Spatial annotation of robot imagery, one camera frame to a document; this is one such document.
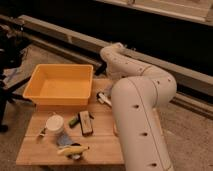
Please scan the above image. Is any blue grey towel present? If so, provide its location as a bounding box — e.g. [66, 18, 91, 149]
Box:
[104, 85, 113, 97]

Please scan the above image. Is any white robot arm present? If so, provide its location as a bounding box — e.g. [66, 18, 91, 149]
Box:
[100, 43, 177, 171]

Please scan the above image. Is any yellow plastic bin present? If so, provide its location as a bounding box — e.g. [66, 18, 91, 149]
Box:
[23, 64, 93, 106]

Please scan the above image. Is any white round cup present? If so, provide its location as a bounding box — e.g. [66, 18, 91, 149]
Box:
[46, 115, 64, 134]

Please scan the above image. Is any small blue cloth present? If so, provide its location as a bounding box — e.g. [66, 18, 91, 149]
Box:
[57, 134, 73, 146]

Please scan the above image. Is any yellow banana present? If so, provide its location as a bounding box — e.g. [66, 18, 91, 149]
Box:
[57, 146, 89, 156]

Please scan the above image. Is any dark bowl under banana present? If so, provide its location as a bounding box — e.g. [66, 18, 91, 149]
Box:
[68, 144, 84, 160]

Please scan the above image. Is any small metal clip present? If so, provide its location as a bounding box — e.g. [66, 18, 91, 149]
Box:
[38, 128, 46, 138]

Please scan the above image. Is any black tripod stand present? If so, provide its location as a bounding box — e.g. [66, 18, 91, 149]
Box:
[0, 26, 30, 133]

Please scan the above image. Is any long grey metal rail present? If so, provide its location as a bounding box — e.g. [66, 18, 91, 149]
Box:
[0, 14, 213, 118]

